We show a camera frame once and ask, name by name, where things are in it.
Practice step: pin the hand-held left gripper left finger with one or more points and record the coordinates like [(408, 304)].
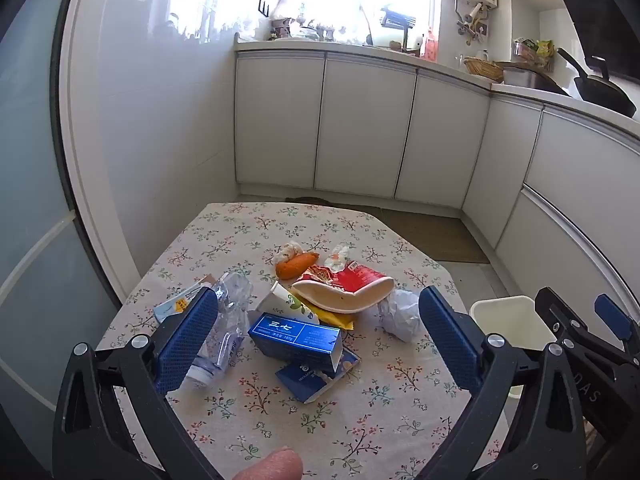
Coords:
[(187, 345)]

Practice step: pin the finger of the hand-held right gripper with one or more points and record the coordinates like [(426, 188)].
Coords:
[(616, 317), (575, 325)]

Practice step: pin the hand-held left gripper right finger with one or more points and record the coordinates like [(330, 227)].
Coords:
[(447, 345)]

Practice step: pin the light blue carton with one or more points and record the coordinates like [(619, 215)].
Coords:
[(172, 306)]

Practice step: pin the white paper ball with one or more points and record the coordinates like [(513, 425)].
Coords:
[(402, 315)]

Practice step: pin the crushed clear plastic bottle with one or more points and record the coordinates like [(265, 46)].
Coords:
[(232, 310)]

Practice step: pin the white plastic bin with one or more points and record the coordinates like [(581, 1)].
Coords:
[(505, 320)]

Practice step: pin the white paper cup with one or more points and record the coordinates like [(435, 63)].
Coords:
[(280, 302)]

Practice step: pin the blue cardboard box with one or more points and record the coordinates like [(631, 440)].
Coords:
[(290, 335)]

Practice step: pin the red instant noodle bowl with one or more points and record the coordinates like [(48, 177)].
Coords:
[(350, 295)]

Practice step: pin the yellow snack wrapper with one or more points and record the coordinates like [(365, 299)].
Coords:
[(336, 318)]

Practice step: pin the dark blue cookie packet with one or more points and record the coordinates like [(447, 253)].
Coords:
[(310, 380)]

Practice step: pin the orange carrot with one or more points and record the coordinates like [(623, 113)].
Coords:
[(295, 266)]

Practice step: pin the tissue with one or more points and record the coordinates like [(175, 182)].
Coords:
[(291, 250)]

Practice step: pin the white plastic wrapper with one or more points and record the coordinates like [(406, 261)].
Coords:
[(336, 257)]

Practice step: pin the floral tablecloth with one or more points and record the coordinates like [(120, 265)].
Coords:
[(380, 410)]

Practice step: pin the large green floor mat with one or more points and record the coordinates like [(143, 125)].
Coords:
[(440, 235)]

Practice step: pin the white base cabinet with drawers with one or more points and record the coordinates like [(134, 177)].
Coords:
[(575, 185)]

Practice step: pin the small green floor mat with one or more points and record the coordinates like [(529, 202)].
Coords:
[(355, 209)]

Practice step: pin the brown woven mat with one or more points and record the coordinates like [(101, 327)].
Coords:
[(307, 200)]

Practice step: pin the sliding glass door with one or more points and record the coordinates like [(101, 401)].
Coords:
[(30, 210)]

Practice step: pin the black wok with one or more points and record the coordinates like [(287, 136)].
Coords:
[(602, 92)]

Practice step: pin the white base cabinet with doors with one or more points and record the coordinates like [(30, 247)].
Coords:
[(360, 125)]

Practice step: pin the metal pan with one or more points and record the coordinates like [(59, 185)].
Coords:
[(530, 80)]

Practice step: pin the wicker basket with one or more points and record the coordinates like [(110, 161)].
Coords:
[(482, 67)]

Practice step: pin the metal basket of packets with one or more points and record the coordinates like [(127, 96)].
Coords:
[(535, 50)]

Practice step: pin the pink plastic bottle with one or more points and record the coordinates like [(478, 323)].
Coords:
[(429, 46)]

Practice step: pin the black range hood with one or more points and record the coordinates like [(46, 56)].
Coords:
[(595, 5)]

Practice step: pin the water pipes with valves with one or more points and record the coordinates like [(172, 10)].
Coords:
[(470, 25)]

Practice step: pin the dark slatted rack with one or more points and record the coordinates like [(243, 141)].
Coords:
[(398, 19)]

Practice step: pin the row of small ornaments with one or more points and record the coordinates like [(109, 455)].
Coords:
[(300, 27)]

